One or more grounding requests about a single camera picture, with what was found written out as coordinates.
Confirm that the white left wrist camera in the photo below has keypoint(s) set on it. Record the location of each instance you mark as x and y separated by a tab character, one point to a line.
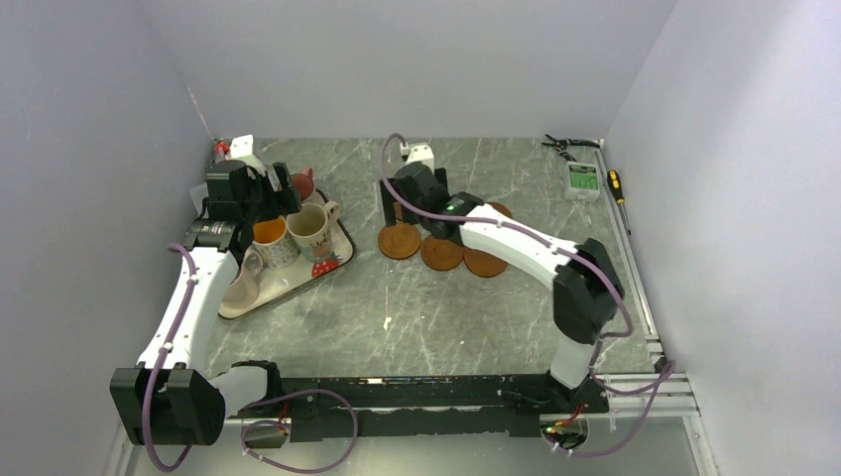
239	149

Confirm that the white green electronic device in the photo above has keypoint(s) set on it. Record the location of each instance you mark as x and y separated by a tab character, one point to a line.
581	181

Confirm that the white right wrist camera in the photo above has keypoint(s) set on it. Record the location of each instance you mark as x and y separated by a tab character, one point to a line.
421	153

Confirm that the white strawberry serving tray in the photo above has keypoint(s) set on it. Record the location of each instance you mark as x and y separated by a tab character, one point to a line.
279	284

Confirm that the yellow black screwdriver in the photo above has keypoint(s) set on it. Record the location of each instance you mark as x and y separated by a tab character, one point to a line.
616	189

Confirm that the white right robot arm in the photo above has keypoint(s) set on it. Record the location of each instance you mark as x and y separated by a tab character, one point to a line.
585	289

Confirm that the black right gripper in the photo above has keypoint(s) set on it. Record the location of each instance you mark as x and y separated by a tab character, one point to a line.
388	201

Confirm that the black pliers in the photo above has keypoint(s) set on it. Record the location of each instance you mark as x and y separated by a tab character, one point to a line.
561	146

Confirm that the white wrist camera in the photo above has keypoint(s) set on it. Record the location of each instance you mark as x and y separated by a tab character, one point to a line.
239	149
421	153

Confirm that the orange interior white mug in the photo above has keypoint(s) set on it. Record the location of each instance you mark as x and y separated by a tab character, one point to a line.
274	243

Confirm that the cream patterned mug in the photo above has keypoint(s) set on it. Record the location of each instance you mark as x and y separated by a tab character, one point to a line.
311	229

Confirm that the black base frame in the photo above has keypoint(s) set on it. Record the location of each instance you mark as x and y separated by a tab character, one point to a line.
519	405

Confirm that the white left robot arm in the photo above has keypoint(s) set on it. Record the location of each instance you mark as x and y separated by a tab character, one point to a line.
164	398

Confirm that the dark brown wooden coaster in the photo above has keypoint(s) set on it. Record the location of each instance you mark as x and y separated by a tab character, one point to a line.
483	265

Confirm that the clear plastic screw box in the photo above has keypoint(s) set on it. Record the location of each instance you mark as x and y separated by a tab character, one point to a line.
198	194

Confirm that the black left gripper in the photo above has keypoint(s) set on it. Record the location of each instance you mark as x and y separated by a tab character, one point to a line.
280	200

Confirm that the pink mug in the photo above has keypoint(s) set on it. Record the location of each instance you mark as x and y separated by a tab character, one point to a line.
303	183

